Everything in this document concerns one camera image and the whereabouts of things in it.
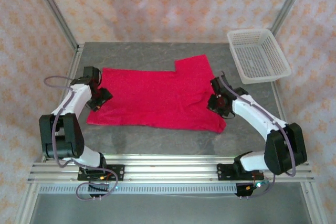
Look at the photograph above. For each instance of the aluminium table side rail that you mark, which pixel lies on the aluminium table side rail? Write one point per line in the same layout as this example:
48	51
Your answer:
73	64
279	103

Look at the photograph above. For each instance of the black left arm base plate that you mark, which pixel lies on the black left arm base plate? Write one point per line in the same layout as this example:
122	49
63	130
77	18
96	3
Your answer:
118	171

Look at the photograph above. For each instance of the aluminium frame leg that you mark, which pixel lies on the aluminium frame leg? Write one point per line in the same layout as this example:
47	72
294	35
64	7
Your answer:
316	205
25	205

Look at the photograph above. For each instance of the white perforated plastic basket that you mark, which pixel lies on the white perforated plastic basket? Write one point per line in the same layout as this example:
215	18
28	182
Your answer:
257	56

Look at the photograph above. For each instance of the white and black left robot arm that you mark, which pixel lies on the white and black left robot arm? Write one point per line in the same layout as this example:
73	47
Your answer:
73	100

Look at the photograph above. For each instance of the red t-shirt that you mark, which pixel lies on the red t-shirt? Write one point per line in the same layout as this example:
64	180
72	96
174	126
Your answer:
157	98

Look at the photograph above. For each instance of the aluminium mounting rail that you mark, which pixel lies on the aluminium mounting rail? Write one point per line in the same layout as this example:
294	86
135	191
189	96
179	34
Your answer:
170	169

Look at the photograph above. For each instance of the grey metal lower panel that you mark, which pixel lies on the grey metal lower panel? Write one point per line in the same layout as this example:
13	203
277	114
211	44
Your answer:
168	211

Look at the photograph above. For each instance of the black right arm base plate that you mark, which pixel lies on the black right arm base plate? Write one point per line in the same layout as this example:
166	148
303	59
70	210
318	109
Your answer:
223	172

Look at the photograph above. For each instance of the black right electronics bracket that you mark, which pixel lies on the black right electronics bracket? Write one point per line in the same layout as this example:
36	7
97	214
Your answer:
242	190

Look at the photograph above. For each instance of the aluminium frame post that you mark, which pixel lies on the aluminium frame post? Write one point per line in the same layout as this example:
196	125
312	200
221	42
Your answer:
56	11
288	3

